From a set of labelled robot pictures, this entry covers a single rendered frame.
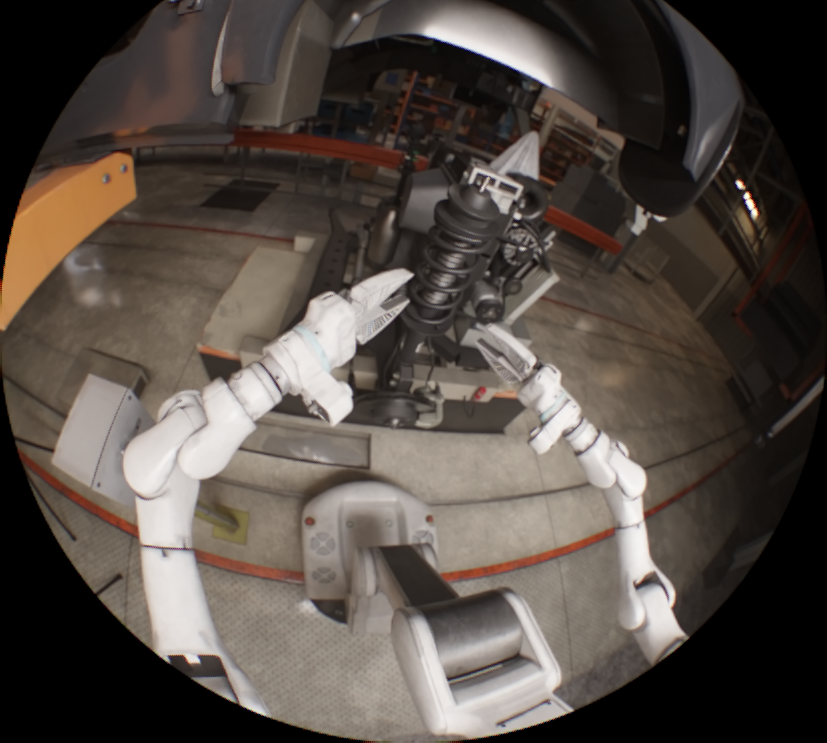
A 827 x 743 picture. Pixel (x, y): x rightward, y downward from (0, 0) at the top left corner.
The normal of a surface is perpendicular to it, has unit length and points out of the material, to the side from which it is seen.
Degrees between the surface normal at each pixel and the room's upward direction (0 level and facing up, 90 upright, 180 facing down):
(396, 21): 90
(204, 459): 79
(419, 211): 90
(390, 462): 0
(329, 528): 0
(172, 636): 13
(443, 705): 23
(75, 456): 0
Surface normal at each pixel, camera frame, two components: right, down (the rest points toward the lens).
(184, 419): 0.29, -0.79
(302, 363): 0.52, -0.33
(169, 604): 0.46, -0.64
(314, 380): 0.30, -0.57
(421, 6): -0.04, 0.69
